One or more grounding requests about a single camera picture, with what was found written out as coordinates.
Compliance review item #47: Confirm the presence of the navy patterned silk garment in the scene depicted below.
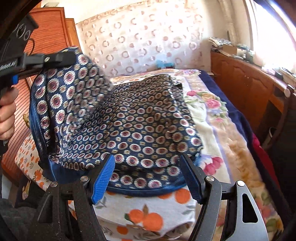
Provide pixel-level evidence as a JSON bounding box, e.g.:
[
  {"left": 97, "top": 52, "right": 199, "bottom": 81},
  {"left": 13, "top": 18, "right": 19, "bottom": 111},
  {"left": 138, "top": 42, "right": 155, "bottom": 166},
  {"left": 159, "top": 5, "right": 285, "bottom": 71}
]
[{"left": 29, "top": 48, "right": 203, "bottom": 197}]

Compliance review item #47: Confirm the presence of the white side curtain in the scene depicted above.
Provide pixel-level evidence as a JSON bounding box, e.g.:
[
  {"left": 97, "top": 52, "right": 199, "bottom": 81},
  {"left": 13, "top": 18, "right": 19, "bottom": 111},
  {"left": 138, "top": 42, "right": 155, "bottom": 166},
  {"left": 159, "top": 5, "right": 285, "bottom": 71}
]
[{"left": 218, "top": 0, "right": 252, "bottom": 47}]

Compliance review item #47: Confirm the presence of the cardboard box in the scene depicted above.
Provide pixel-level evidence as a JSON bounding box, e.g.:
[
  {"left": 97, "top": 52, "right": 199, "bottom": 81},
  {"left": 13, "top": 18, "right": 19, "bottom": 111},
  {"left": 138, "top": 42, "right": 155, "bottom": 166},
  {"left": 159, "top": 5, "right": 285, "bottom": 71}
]
[{"left": 222, "top": 44, "right": 237, "bottom": 56}]

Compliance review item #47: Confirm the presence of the wooden sideboard cabinet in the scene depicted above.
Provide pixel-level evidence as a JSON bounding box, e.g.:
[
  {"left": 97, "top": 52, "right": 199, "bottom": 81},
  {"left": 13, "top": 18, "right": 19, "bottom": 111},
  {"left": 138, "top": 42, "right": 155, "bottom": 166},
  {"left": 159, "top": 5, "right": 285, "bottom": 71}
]
[{"left": 211, "top": 51, "right": 287, "bottom": 144}]

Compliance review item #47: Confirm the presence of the orange print white sheet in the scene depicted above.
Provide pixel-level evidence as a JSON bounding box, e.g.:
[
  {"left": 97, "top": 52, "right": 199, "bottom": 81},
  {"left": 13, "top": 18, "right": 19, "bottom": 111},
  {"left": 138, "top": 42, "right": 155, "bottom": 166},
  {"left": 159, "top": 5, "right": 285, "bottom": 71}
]
[{"left": 15, "top": 135, "right": 198, "bottom": 240}]

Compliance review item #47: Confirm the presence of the wooden louvered wardrobe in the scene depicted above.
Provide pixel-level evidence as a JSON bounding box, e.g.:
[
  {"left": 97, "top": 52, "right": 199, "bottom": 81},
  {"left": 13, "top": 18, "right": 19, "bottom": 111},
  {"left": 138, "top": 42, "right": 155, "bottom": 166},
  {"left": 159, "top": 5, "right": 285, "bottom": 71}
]
[{"left": 1, "top": 7, "right": 74, "bottom": 185}]

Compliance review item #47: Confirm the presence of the floral fleece blanket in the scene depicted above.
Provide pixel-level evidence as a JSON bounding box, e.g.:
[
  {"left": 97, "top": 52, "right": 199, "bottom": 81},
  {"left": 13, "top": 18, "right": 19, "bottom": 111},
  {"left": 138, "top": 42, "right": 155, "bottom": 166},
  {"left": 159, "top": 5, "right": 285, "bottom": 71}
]
[{"left": 111, "top": 68, "right": 285, "bottom": 241}]

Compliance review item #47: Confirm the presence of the person's left hand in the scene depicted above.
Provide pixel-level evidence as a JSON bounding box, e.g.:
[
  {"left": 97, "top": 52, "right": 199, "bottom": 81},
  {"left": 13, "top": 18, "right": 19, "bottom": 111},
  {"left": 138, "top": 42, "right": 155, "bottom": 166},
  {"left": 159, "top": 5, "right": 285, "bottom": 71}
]
[{"left": 0, "top": 87, "right": 19, "bottom": 141}]

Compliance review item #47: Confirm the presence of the stack of folded cloths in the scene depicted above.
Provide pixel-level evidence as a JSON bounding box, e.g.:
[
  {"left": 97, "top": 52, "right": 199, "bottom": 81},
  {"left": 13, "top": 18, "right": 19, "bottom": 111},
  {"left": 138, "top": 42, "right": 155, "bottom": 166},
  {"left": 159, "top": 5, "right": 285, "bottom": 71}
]
[{"left": 208, "top": 37, "right": 233, "bottom": 49}]

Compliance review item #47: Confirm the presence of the wooden framed window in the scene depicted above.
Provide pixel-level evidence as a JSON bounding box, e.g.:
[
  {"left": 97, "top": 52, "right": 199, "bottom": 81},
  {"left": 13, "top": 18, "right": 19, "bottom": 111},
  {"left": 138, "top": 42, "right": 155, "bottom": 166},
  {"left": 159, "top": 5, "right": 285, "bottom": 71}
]
[{"left": 245, "top": 1, "right": 295, "bottom": 74}]

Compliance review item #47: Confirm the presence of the circle patterned sheer curtain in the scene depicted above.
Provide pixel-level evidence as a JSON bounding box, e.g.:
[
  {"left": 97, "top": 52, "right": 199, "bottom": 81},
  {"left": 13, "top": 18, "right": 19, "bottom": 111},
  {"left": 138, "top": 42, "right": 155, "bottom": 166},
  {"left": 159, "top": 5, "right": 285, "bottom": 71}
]
[{"left": 76, "top": 1, "right": 208, "bottom": 77}]

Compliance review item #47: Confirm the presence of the blue toy on stool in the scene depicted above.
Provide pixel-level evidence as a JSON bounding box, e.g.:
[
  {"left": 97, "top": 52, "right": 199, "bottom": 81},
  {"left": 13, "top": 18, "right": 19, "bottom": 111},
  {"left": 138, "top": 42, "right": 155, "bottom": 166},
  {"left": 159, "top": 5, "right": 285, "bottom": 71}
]
[{"left": 156, "top": 60, "right": 175, "bottom": 69}]

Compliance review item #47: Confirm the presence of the navy blue bed cover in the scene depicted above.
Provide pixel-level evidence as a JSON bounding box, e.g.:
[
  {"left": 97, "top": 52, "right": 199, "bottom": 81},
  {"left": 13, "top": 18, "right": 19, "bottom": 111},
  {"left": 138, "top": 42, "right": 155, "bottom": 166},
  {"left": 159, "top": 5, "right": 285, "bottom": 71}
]
[{"left": 199, "top": 70, "right": 280, "bottom": 187}]

